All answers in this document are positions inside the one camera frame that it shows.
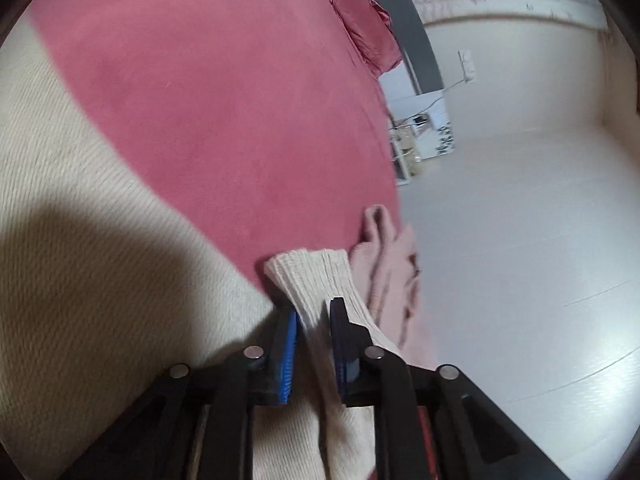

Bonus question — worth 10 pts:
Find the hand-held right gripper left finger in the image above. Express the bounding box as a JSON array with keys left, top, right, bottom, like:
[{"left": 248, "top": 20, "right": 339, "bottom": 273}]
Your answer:
[{"left": 65, "top": 310, "right": 301, "bottom": 480}]

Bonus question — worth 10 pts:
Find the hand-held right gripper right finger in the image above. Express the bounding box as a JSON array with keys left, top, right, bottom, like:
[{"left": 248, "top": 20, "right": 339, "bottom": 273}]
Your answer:
[{"left": 327, "top": 297, "right": 571, "bottom": 480}]

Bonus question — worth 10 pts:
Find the cream knitted sweater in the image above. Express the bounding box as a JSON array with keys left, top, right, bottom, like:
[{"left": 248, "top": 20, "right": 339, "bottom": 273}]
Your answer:
[{"left": 0, "top": 20, "right": 401, "bottom": 480}]

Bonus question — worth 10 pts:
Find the light pink knitted garment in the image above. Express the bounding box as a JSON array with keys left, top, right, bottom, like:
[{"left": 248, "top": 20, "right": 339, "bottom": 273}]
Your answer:
[{"left": 349, "top": 204, "right": 441, "bottom": 372}]

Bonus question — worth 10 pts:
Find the pink bed blanket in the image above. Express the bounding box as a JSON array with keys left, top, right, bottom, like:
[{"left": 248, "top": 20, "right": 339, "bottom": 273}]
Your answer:
[{"left": 30, "top": 0, "right": 405, "bottom": 301}]

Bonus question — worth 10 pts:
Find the white nightstand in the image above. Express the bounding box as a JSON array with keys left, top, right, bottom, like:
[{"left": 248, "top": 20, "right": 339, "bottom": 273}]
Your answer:
[{"left": 379, "top": 87, "right": 457, "bottom": 187}]

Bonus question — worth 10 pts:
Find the grey headboard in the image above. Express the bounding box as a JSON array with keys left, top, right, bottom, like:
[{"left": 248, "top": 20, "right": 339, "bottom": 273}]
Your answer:
[{"left": 361, "top": 0, "right": 446, "bottom": 97}]

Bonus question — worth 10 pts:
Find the white wall socket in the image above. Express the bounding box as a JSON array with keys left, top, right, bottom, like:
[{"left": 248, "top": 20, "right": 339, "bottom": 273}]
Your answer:
[{"left": 457, "top": 50, "right": 477, "bottom": 84}]

